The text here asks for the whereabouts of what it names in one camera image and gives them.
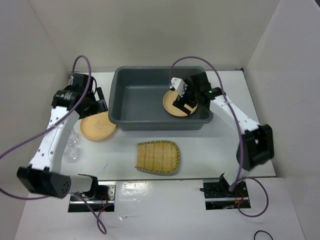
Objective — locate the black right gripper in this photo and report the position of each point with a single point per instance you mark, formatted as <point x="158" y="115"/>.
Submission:
<point x="190" y="85"/>

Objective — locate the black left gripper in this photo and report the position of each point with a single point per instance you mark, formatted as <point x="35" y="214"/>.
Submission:
<point x="100" y="106"/>

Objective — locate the yellow plate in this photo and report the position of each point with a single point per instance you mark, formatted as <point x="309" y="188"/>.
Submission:
<point x="97" y="127"/>
<point x="168" y="101"/>

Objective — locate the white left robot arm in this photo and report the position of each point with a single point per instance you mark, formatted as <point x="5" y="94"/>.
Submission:
<point x="81" y="99"/>

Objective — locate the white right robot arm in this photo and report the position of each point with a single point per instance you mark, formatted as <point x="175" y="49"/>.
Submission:
<point x="256" y="145"/>

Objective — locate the grey plastic bin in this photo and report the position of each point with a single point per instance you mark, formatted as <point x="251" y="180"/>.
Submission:
<point x="136" y="100"/>

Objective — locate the woven bamboo tray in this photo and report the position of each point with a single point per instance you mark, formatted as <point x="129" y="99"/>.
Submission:
<point x="158" y="157"/>

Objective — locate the clear glass cup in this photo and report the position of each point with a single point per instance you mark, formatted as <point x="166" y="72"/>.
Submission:
<point x="71" y="151"/>

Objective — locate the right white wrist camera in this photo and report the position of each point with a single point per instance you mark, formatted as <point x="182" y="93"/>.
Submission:
<point x="178" y="85"/>

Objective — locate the aluminium table edge rail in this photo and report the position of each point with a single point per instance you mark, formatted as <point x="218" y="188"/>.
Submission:
<point x="70" y="79"/>

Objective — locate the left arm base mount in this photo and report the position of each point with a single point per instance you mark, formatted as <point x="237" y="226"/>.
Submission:
<point x="104" y="200"/>

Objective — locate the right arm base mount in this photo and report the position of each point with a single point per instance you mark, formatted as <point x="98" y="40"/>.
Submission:
<point x="216" y="199"/>

